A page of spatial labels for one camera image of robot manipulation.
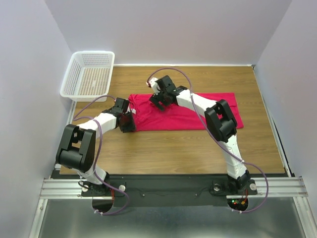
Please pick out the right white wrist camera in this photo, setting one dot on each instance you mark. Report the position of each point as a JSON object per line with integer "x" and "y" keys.
{"x": 154, "y": 85}

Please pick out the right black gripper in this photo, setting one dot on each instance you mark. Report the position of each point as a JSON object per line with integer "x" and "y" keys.
{"x": 156, "y": 98}

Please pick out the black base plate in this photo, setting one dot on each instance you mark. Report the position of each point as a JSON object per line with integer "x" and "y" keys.
{"x": 179, "y": 190}

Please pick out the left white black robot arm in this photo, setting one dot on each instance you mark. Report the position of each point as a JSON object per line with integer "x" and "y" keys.
{"x": 81, "y": 144}

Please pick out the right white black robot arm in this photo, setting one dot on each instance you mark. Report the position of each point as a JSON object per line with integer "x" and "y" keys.
{"x": 217, "y": 118}

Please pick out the white plastic basket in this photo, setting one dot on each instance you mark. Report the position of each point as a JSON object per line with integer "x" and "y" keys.
{"x": 88, "y": 75}

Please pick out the aluminium frame rail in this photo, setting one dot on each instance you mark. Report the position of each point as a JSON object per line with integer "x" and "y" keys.
{"x": 65, "y": 213}

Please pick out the pink t shirt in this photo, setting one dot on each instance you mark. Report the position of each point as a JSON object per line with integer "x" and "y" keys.
{"x": 148, "y": 117}

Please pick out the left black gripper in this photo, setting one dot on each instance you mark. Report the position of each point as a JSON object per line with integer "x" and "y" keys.
{"x": 132, "y": 126}

